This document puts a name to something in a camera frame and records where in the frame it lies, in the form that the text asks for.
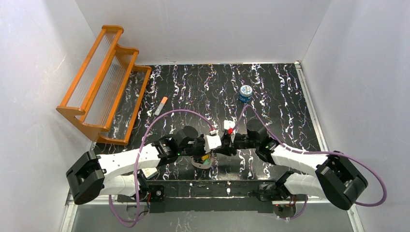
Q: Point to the green tagged key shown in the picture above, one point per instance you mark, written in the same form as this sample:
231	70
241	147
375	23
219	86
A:
206	162

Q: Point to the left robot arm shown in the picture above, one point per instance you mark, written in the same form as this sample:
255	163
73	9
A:
94	175

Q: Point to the orange capped white highlighter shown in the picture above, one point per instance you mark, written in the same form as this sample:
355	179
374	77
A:
160	106

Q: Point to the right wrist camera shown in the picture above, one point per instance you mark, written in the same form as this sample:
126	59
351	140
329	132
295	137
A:
228	127

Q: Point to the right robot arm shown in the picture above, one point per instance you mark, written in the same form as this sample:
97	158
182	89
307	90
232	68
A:
333	177

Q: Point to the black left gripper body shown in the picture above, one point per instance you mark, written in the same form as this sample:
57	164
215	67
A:
204	148

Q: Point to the white metal keyring plate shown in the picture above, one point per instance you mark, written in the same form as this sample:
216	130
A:
198	163

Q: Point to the blue round tin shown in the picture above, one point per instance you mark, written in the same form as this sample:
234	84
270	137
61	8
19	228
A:
245	93

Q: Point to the orange wooden tiered rack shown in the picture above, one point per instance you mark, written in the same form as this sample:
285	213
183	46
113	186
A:
105	96

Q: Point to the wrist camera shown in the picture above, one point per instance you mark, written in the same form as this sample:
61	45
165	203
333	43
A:
212	141
228	127

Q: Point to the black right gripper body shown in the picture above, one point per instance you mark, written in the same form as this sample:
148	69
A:
233	143

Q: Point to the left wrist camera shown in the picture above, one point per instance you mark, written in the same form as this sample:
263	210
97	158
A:
212	141

